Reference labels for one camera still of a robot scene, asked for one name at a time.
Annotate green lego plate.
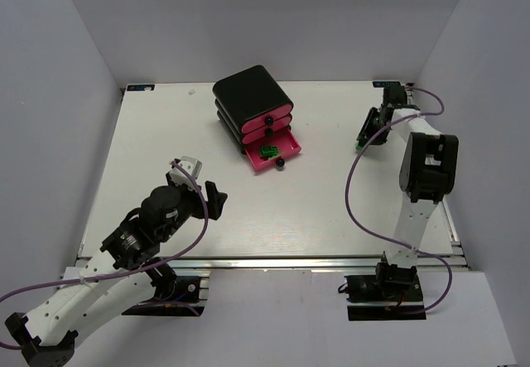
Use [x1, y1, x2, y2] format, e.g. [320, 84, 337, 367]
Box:
[259, 145, 279, 156]

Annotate pink bottom drawer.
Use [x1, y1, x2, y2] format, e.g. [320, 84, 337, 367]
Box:
[244, 128, 301, 172]

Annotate green small lego piece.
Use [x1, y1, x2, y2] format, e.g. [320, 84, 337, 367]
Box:
[260, 152, 282, 161]

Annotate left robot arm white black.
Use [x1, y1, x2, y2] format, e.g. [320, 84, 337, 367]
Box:
[5, 168, 228, 366]

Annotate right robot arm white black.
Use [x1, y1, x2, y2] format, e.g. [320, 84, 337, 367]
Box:
[356, 81, 459, 297]

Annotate right blue corner label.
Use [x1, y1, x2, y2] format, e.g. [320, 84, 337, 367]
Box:
[372, 80, 401, 88]

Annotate blue corner label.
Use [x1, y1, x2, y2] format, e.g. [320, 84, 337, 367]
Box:
[126, 84, 155, 92]
[372, 80, 401, 88]

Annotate pink top drawer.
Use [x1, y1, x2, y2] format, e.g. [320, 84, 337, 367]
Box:
[241, 104, 293, 133]

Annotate black drawer cabinet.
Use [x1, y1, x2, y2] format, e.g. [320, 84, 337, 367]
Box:
[213, 65, 294, 153]

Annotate left blue corner label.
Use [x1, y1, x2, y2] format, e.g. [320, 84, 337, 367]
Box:
[126, 84, 155, 92]

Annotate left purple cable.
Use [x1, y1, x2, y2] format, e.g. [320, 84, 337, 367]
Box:
[0, 160, 210, 350]

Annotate purple cable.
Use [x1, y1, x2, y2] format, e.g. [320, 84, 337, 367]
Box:
[0, 160, 210, 350]
[345, 86, 453, 314]

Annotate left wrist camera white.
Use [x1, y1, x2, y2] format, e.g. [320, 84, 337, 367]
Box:
[166, 156, 202, 191]

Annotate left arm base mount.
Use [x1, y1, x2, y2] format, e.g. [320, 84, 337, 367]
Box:
[122, 263, 209, 317]

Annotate aluminium front rail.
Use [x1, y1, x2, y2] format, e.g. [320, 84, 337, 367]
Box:
[169, 254, 469, 270]

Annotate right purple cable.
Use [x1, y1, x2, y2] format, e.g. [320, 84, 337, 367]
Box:
[345, 86, 453, 314]

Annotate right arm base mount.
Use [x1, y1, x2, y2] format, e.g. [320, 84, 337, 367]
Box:
[337, 275, 426, 321]

